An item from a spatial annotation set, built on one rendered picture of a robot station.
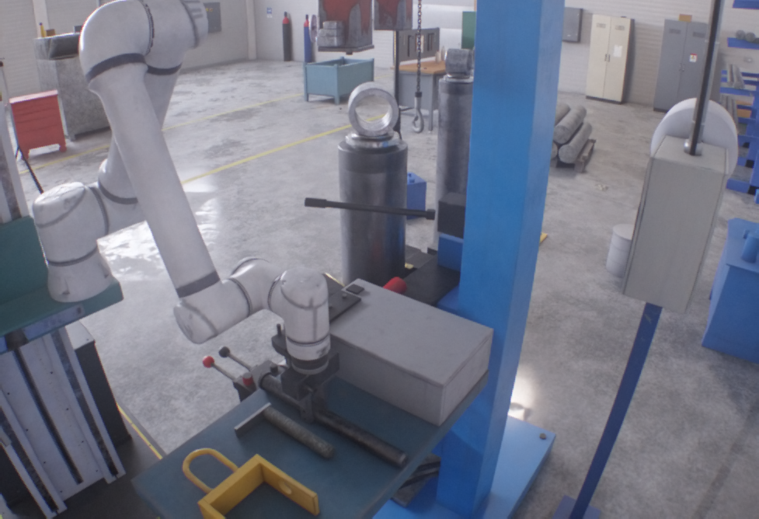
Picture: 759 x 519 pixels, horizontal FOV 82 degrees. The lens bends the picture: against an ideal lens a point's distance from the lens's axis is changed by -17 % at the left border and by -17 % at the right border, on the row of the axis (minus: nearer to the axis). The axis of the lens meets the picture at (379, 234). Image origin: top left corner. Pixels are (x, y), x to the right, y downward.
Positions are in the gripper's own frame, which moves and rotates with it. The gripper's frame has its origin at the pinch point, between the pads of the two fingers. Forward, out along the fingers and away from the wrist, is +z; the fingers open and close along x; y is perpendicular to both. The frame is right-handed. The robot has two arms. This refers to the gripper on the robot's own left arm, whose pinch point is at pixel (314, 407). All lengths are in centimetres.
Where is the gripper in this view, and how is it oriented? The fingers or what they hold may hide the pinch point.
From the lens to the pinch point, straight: 116.5
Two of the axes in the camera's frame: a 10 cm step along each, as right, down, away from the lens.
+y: 8.1, 2.7, -5.2
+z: -0.1, 9.0, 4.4
